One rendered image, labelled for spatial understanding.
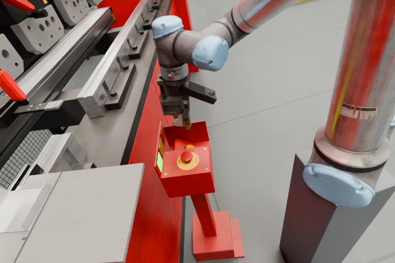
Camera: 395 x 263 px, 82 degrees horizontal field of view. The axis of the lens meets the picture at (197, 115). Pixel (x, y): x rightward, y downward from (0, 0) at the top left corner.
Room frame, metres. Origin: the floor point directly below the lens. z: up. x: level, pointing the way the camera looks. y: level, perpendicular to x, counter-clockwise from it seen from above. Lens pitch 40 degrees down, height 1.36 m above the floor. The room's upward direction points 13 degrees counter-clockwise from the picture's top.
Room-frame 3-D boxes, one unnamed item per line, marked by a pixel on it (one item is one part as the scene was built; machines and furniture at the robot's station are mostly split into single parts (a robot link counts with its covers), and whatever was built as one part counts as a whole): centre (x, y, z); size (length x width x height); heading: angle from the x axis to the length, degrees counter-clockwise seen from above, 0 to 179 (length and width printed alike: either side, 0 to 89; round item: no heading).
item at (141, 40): (1.25, 0.22, 0.89); 0.30 x 0.05 x 0.03; 172
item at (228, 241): (0.52, 0.04, 0.06); 0.25 x 0.20 x 0.12; 84
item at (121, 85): (0.86, 0.28, 0.89); 0.30 x 0.05 x 0.03; 172
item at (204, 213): (0.52, 0.07, 0.39); 0.06 x 0.06 x 0.54; 84
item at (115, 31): (1.66, 0.61, 0.81); 0.64 x 0.08 x 0.14; 82
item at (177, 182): (0.52, 0.07, 0.75); 0.20 x 0.16 x 0.18; 174
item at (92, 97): (1.52, 0.24, 0.92); 1.68 x 0.06 x 0.10; 172
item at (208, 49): (0.50, -0.05, 1.13); 0.11 x 0.11 x 0.08; 42
